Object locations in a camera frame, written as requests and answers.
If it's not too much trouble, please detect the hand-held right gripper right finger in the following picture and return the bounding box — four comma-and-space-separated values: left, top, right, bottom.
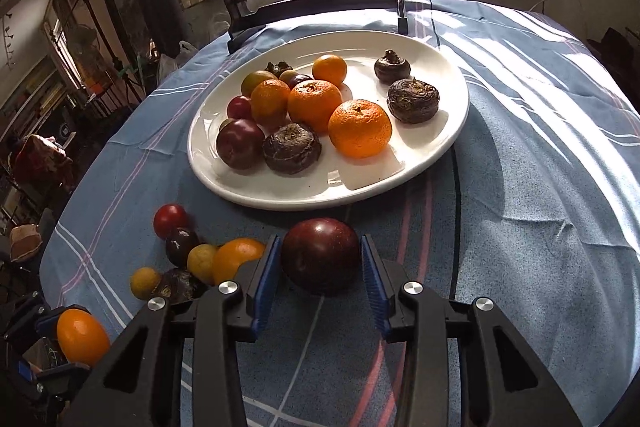
360, 234, 583, 427

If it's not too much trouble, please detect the white plastic bag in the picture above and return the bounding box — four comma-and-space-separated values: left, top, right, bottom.
157, 41, 198, 82

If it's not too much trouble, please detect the large brown water chestnut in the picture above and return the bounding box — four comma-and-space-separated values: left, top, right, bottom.
386, 77, 441, 125

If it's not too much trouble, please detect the white oval plate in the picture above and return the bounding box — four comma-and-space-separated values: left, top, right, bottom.
187, 30, 470, 211

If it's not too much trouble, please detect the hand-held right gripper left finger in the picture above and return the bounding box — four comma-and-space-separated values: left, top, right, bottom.
62, 234, 283, 427

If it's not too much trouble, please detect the standing fan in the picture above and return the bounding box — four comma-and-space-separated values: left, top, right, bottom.
65, 24, 101, 82

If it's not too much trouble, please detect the brown cushion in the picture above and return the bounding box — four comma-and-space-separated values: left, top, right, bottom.
10, 224, 43, 260

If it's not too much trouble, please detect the large orange tangerine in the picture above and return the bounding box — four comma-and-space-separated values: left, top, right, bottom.
287, 79, 343, 135
327, 99, 393, 159

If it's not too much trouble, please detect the black metal stand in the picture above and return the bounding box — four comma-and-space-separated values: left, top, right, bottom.
72, 0, 146, 108

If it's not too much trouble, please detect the blue striped tablecloth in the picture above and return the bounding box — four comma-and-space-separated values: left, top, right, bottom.
40, 0, 640, 427

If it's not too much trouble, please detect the small red plum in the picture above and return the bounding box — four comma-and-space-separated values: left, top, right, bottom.
152, 203, 189, 240
226, 95, 253, 120

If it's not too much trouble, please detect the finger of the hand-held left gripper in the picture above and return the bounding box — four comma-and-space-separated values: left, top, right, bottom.
17, 357, 92, 405
2, 291, 62, 343

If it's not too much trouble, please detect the dark red draped cloth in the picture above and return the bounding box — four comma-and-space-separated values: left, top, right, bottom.
12, 134, 76, 188

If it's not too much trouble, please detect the black cable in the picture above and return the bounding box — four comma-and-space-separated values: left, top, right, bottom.
395, 0, 461, 427

